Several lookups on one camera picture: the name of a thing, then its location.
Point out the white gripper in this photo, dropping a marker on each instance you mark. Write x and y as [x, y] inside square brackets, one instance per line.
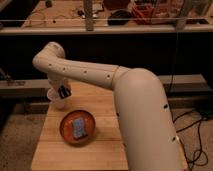
[57, 81]

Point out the black whiteboard eraser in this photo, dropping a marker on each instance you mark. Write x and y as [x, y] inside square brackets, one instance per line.
[64, 92]

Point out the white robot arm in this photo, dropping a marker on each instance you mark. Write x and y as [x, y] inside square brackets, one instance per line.
[148, 133]

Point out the orange round plate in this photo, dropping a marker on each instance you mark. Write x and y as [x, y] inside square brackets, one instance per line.
[66, 130]

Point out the blue sponge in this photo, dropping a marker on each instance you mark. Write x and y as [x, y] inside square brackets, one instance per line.
[78, 127]

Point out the black bag on bench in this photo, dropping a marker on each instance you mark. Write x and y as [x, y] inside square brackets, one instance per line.
[119, 17]

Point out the orange crate on bench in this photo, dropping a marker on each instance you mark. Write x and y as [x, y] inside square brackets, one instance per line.
[142, 14]

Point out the grey metal post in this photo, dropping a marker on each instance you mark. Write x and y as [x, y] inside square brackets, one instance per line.
[87, 4]

